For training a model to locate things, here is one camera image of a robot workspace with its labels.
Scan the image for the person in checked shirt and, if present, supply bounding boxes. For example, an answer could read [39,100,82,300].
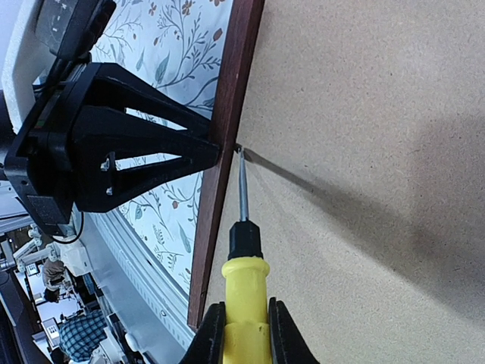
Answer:
[59,310,107,362]

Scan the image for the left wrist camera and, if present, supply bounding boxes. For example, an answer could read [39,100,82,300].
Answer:
[35,0,117,61]

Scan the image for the red-brown wooden picture frame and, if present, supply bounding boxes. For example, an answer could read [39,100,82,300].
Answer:
[187,0,485,364]

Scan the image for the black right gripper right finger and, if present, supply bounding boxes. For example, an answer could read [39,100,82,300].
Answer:
[268,297,319,364]

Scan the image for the yellow handled screwdriver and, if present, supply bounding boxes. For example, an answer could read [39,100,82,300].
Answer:
[222,146,272,363]

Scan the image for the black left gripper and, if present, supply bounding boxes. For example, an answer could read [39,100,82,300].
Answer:
[5,62,220,235]

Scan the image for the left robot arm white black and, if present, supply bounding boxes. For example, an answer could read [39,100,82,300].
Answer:
[1,1,220,244]

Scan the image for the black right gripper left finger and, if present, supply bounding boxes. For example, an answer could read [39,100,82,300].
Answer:
[180,302,226,364]

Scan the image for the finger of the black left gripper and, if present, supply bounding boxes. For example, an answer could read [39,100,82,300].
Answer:
[81,63,211,138]

